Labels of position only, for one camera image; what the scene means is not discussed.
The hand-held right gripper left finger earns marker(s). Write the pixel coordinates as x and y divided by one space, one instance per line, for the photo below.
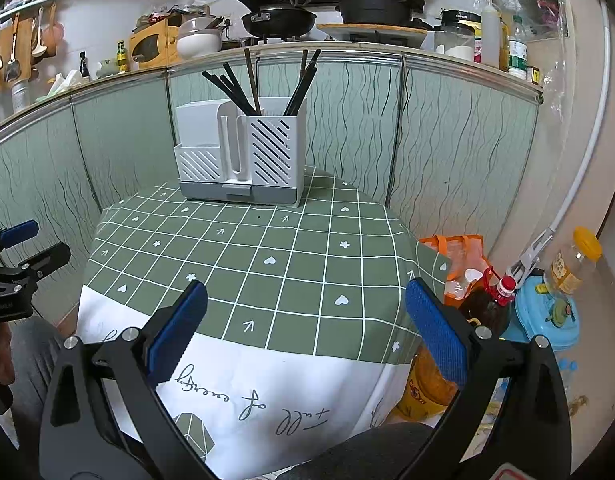
180 332

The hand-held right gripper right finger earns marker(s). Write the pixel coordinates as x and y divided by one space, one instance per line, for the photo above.
435 332

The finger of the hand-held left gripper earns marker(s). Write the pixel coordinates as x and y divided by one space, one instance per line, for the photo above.
19 233
47 260

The white grey utensil holder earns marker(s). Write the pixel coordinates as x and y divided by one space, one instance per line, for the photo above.
272 150

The black chopstick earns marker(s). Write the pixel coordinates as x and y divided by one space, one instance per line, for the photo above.
240 87
235 95
307 77
225 92
300 87

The wooden chopstick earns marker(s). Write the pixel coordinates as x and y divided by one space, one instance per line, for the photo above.
252 80
301 75

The person's left hand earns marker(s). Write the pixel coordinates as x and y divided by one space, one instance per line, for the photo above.
1 352

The dark oil bottle red cap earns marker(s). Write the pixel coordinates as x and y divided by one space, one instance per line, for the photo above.
487 305

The person's left leg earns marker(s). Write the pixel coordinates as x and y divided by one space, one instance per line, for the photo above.
34 355

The orange bag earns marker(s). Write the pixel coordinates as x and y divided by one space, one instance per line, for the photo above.
452 255

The blue plastic container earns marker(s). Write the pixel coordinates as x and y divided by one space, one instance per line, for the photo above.
542 315

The white clip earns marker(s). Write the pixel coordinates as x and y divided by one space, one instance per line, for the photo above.
530 255

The green checked tablecloth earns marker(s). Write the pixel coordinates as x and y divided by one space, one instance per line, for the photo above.
287 270

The kitchen counter with green panels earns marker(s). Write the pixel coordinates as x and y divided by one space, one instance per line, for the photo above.
112 145

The metal canister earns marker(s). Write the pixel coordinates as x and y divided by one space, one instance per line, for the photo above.
20 97

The clear water bottle blue cap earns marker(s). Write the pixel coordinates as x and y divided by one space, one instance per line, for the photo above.
567 375

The yellow lid jar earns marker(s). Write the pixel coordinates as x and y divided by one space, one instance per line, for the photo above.
575 265

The white paper packets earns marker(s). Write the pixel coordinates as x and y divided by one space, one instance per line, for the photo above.
67 82

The dark sauce bottle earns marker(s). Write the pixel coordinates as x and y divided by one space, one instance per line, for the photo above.
82 65

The hanging wooden board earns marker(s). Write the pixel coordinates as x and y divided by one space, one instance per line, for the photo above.
9 50

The small pale green pot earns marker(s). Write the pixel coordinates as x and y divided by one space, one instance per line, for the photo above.
107 68

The hanging white ladle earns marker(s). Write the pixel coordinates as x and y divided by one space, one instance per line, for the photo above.
39 45

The green glass bottle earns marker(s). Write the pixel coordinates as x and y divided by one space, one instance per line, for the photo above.
122 59

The yellow microwave oven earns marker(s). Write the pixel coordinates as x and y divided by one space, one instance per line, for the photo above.
155 47

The white pipe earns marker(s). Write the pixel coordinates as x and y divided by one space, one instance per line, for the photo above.
587 135

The white cooking pot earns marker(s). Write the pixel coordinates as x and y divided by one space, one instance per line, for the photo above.
198 45

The blender jar with black lid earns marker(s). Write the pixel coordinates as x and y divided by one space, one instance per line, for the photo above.
457 42

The green label bottle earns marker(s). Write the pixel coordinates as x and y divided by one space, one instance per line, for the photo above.
518 52

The white squeeze bottle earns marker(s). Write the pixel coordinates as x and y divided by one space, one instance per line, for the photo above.
491 40

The wooden cutting board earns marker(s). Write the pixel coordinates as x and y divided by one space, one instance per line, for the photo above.
372 31

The black cast iron pan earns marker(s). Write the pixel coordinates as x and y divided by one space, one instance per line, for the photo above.
377 10

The black wok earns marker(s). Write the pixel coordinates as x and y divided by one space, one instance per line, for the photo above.
280 20

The clear plastic bags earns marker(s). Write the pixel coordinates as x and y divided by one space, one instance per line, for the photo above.
532 0

